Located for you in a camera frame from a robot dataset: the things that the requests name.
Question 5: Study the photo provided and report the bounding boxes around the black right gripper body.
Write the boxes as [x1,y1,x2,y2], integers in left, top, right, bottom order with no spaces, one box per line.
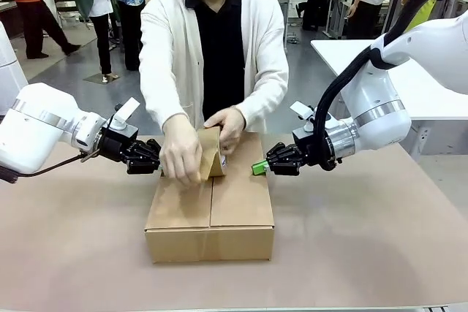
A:
[292,129,319,167]

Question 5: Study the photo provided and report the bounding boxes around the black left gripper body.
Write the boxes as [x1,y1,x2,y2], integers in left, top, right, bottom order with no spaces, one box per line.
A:
[97,126,140,163]

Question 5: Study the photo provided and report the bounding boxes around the brown packing tape roll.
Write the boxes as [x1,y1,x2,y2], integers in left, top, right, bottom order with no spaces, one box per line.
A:
[196,126,229,182]

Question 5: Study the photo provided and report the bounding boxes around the brown cardboard box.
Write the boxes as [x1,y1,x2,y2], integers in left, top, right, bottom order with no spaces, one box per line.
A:
[143,132,276,265]

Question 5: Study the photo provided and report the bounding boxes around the person's right forearm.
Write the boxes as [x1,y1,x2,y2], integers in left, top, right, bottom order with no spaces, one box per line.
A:
[139,66,192,134]

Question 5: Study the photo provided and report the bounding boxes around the person's left forearm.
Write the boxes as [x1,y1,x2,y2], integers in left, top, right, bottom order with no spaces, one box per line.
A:
[235,70,290,132]

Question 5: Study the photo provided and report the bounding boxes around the person's right hand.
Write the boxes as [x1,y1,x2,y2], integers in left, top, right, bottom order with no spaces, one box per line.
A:
[159,126,204,187]

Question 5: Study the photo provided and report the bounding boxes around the person's left hand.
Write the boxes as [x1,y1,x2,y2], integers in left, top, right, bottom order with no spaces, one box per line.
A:
[203,106,247,156]

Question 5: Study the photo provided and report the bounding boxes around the person in white cardigan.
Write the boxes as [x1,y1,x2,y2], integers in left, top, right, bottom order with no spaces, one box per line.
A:
[139,0,290,134]

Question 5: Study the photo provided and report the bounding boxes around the person in floral shirt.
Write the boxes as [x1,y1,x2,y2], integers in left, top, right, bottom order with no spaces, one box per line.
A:
[108,0,162,72]

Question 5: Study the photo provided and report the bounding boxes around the white side table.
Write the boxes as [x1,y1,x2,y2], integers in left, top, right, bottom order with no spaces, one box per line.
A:
[309,38,468,156]

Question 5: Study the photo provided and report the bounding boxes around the person in orange top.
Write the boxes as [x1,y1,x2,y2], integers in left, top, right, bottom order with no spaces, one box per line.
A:
[4,0,82,61]

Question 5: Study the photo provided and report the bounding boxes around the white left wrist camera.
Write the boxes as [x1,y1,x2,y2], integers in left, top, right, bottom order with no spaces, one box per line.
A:
[108,96,141,131]

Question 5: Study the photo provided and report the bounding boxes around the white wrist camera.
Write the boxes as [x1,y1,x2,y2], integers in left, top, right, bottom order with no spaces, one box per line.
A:
[290,100,317,133]
[108,96,141,131]

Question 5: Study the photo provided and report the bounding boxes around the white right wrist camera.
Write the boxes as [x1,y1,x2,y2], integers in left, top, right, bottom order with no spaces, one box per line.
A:
[290,100,317,133]

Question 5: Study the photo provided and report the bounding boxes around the black braided cable sleeve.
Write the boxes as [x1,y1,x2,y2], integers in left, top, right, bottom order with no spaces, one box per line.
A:
[313,0,468,172]

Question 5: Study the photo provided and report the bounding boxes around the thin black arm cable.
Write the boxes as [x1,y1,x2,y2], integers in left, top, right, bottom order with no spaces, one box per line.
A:
[0,151,99,183]

